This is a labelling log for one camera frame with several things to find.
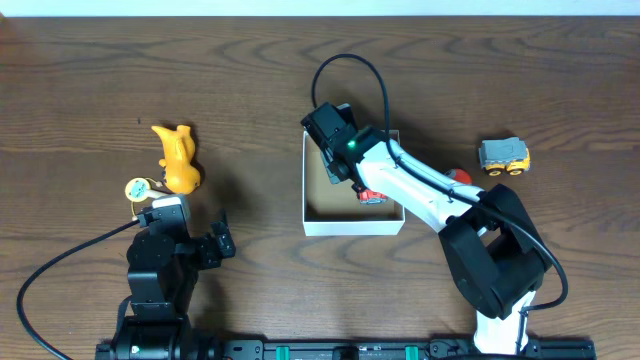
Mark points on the grey yellow dump truck toy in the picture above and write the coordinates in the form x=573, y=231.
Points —
x=504, y=156

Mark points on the red ball toy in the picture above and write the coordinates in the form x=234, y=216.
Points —
x=459, y=175

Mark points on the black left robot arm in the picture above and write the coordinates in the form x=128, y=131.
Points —
x=164, y=266

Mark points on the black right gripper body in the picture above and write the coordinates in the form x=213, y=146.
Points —
x=331, y=159

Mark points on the orange rubber animal toy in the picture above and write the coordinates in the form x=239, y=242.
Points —
x=179, y=149

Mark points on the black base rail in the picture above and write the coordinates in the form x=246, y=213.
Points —
x=434, y=349

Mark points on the red fire truck toy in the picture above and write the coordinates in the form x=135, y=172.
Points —
x=369, y=197

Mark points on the white cardboard box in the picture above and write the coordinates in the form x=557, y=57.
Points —
x=334, y=210

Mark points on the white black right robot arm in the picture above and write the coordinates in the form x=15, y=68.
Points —
x=495, y=256

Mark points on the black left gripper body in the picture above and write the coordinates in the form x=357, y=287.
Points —
x=215, y=242

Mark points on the yellow round rattle toy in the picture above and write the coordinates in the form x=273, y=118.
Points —
x=140, y=189

